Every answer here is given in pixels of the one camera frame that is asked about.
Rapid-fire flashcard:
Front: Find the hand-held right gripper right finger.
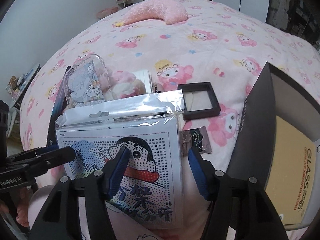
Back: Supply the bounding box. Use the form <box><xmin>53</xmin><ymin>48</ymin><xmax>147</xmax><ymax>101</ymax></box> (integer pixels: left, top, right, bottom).
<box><xmin>187</xmin><ymin>147</ymin><xmax>285</xmax><ymax>240</ymax></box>

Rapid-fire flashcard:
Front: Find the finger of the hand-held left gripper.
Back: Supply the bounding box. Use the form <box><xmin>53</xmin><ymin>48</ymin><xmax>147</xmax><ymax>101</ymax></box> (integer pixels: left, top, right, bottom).
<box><xmin>15</xmin><ymin>156</ymin><xmax>77</xmax><ymax>178</ymax></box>
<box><xmin>7</xmin><ymin>146</ymin><xmax>76</xmax><ymax>165</ymax></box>

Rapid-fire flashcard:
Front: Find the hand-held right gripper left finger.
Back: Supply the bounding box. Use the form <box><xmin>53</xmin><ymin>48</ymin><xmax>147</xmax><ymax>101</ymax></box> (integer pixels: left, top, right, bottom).
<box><xmin>29</xmin><ymin>147</ymin><xmax>130</xmax><ymax>240</ymax></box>

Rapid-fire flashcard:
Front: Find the cartoon bead art kit packet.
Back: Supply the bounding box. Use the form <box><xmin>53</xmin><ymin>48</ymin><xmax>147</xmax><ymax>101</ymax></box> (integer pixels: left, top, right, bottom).
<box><xmin>54</xmin><ymin>91</ymin><xmax>185</xmax><ymax>230</ymax></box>

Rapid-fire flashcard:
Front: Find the black storage box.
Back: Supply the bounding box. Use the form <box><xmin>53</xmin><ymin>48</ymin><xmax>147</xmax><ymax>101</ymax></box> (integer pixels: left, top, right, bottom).
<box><xmin>226</xmin><ymin>62</ymin><xmax>320</xmax><ymax>228</ymax></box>

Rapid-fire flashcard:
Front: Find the clear printed phone case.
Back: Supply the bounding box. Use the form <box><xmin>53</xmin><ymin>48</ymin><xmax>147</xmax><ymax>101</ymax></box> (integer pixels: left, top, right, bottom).
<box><xmin>61</xmin><ymin>54</ymin><xmax>112</xmax><ymax>109</ymax></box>

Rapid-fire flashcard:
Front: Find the beige plush bear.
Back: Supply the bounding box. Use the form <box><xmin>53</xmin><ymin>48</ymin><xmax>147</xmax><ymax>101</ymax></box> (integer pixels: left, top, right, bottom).
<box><xmin>111</xmin><ymin>79</ymin><xmax>148</xmax><ymax>100</ymax></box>

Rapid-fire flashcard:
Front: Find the pink plush toy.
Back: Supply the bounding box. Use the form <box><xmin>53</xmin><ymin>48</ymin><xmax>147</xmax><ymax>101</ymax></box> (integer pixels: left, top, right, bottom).
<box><xmin>105</xmin><ymin>66</ymin><xmax>140</xmax><ymax>87</ymax></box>

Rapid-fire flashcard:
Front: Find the person's left hand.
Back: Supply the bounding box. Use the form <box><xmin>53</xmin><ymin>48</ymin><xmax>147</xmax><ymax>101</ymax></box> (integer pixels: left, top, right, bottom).
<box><xmin>0</xmin><ymin>187</ymin><xmax>33</xmax><ymax>228</ymax></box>

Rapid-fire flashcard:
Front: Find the small dark sachet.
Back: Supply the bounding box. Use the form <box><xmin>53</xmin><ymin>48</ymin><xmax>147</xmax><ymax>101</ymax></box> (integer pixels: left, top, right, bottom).
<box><xmin>180</xmin><ymin>127</ymin><xmax>213</xmax><ymax>155</ymax></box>

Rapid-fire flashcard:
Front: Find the cluttered bedside table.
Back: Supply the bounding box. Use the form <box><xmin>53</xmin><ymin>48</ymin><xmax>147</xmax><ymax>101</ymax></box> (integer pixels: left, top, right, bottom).
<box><xmin>5</xmin><ymin>63</ymin><xmax>42</xmax><ymax>138</ymax></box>

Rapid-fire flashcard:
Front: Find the flat yellow packet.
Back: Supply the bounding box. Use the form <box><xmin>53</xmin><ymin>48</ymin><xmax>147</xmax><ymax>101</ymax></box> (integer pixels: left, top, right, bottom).
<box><xmin>265</xmin><ymin>116</ymin><xmax>316</xmax><ymax>225</ymax></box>

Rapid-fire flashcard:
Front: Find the small white box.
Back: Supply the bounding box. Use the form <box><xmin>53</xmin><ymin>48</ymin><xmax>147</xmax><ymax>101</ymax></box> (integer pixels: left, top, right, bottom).
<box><xmin>131</xmin><ymin>69</ymin><xmax>154</xmax><ymax>94</ymax></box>

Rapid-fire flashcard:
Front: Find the pink printed blanket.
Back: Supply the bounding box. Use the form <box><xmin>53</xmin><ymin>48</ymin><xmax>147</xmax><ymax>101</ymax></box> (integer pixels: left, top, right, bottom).
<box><xmin>19</xmin><ymin>0</ymin><xmax>320</xmax><ymax>240</ymax></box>

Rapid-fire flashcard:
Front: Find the pink curved plush pillow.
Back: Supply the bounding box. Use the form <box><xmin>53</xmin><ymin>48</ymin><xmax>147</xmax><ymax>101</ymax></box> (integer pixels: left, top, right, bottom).
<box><xmin>122</xmin><ymin>0</ymin><xmax>188</xmax><ymax>25</ymax></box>

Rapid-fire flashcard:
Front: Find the black frame display box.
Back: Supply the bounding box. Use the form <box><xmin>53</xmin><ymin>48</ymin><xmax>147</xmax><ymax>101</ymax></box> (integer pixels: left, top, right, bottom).
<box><xmin>177</xmin><ymin>82</ymin><xmax>221</xmax><ymax>120</ymax></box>

